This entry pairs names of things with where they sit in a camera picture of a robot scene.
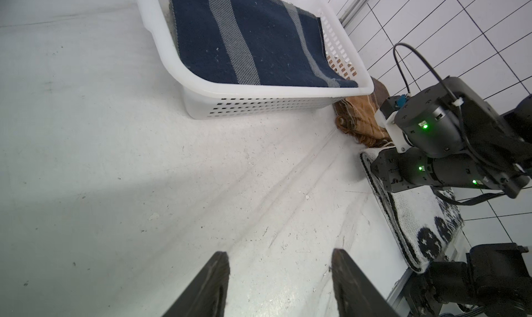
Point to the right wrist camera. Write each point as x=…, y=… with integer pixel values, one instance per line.
x=385, y=117

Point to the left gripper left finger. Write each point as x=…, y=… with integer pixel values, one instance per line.
x=206, y=295

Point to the white plastic basket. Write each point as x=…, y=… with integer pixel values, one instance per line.
x=206, y=100

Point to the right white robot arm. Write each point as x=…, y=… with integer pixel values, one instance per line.
x=446, y=136

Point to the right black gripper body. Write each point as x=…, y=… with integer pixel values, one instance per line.
x=386, y=168

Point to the brown plaid scarf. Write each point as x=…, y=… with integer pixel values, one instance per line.
x=355, y=116

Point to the smiley face white scarf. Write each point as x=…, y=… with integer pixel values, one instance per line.
x=415, y=217

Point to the navy grey striped scarf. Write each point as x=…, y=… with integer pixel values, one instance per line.
x=253, y=42

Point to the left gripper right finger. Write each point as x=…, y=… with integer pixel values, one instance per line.
x=355, y=294

